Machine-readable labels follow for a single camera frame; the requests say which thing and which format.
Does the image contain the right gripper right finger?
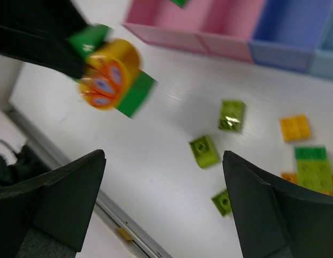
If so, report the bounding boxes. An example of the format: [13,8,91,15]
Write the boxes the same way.
[222,150,333,257]

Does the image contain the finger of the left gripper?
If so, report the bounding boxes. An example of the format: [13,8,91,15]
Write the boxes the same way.
[0,0,87,79]

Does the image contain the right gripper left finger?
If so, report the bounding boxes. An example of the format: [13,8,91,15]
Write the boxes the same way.
[0,149,106,257]

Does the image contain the lime square lego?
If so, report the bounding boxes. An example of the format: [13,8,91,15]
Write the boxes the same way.
[211,189,231,217]

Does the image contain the yellow round flower lego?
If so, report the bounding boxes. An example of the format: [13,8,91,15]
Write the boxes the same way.
[78,39,141,110]

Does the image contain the dark green square lego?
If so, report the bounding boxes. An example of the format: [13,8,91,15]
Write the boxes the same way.
[170,0,189,8]

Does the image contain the orange lego plate stack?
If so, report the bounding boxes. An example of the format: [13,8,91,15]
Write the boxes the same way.
[281,172,333,196]

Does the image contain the lime lego on stack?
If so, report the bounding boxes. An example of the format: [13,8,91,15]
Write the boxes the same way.
[296,160,333,192]

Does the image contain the green lego under stack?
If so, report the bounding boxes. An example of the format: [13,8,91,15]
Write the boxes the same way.
[294,146,327,160]

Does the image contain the yellow square lego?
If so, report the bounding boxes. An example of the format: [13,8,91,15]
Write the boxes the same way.
[279,114,311,142]

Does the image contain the lime lego with slope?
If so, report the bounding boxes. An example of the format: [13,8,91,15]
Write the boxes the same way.
[218,99,245,132]

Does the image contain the large pink container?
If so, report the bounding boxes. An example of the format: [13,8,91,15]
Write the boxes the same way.
[122,0,214,54]

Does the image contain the light blue container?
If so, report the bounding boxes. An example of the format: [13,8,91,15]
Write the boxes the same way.
[310,19,333,81]

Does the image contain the dark blue container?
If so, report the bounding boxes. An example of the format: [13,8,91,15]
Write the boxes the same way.
[249,1,333,73]

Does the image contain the small pink container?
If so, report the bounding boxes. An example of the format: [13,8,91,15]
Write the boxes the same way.
[198,0,265,63]

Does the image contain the front aluminium rail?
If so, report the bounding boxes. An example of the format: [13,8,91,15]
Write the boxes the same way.
[4,107,171,258]

